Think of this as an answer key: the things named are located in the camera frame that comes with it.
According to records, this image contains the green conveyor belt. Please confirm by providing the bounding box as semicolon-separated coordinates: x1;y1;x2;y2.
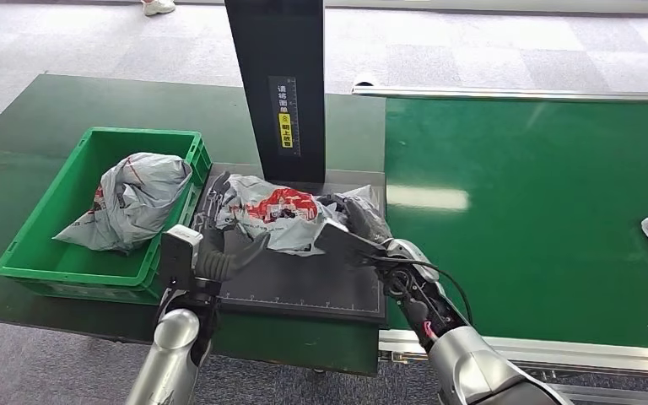
384;99;648;351

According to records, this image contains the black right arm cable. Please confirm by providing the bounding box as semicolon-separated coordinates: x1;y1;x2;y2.
365;254;474;327

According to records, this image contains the yellow and black column label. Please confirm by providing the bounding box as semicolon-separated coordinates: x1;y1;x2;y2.
267;75;301;158

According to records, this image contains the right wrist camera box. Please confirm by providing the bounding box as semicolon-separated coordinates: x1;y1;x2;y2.
313;219;387;268

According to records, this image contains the grey mailer package red print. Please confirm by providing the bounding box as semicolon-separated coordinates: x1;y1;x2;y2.
214;173;382;257

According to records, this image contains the black scanner base plate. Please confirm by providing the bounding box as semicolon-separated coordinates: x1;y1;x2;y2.
192;163;387;327

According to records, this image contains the dark green table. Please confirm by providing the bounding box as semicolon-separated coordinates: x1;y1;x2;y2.
0;73;387;376

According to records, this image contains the black scanner column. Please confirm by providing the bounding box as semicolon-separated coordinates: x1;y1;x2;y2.
224;0;327;184

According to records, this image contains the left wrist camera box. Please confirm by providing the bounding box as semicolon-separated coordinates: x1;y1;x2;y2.
158;224;205;293

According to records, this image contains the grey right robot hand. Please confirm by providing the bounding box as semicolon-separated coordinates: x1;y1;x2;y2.
318;192;393;245

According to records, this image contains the grey crumpled mailer package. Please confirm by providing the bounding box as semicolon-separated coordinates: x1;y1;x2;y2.
52;152;194;254

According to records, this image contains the thin silver conveyor rail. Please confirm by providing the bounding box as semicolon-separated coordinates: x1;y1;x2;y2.
352;84;648;104

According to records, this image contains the green plastic crate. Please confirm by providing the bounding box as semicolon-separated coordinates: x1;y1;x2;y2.
0;127;213;306

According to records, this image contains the person's white shoe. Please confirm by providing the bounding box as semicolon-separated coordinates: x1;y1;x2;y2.
141;0;177;17

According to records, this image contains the wide silver conveyor rail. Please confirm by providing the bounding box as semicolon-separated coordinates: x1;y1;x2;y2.
378;328;648;376

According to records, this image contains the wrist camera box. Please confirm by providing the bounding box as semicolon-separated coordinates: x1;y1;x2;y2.
158;224;205;293
313;219;387;268

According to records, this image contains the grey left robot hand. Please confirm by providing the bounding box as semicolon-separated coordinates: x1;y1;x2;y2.
194;171;273;283

